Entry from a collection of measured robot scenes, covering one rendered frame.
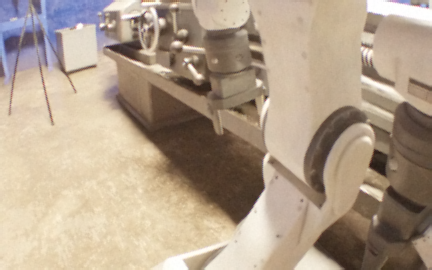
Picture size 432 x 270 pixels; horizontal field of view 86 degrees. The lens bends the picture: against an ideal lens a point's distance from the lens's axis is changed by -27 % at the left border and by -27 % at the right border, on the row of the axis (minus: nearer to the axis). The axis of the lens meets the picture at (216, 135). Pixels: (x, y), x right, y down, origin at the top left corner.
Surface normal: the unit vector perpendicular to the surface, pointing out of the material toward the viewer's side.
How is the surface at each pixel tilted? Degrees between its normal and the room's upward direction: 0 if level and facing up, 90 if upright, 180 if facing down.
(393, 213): 101
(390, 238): 12
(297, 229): 90
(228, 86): 90
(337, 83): 90
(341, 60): 90
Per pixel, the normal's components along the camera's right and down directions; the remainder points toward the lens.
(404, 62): -0.90, 0.31
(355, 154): 0.42, 0.41
